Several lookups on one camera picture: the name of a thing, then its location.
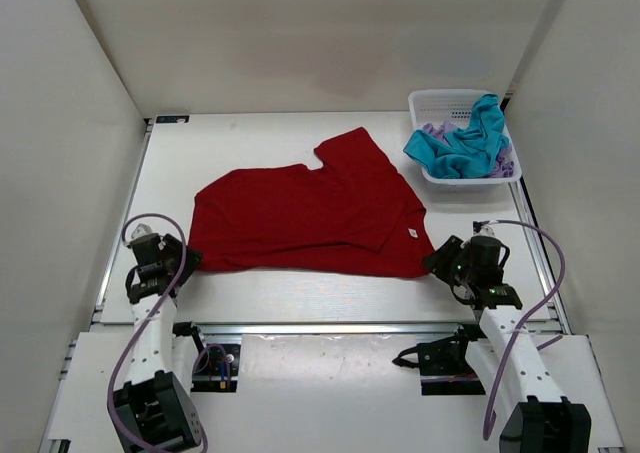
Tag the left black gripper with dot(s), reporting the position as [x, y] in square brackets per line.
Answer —
[185, 257]

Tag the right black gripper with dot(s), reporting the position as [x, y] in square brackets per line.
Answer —
[441, 260]

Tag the red t-shirt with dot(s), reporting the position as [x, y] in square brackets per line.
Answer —
[355, 214]

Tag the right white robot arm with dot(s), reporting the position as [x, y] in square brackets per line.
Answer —
[496, 355]

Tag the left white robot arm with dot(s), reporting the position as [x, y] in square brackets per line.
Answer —
[150, 404]

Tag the lavender t-shirt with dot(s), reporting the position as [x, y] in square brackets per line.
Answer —
[502, 163]

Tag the teal t-shirt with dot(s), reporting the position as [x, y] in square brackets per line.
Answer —
[465, 148]

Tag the dark label sticker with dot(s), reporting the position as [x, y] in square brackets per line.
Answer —
[172, 119]

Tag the white plastic basket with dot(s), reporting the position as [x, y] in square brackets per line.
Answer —
[461, 141]

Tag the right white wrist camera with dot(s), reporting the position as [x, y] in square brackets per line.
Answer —
[484, 228]

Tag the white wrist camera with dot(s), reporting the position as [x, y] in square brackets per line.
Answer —
[142, 234]
[484, 228]

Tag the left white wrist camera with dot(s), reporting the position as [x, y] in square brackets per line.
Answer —
[142, 234]

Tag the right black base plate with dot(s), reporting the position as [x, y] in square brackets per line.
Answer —
[444, 371]

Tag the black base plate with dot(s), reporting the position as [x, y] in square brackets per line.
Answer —
[218, 370]
[444, 371]

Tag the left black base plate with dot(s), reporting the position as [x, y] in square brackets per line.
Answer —
[218, 370]

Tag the aluminium front rail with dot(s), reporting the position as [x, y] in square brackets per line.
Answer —
[330, 329]

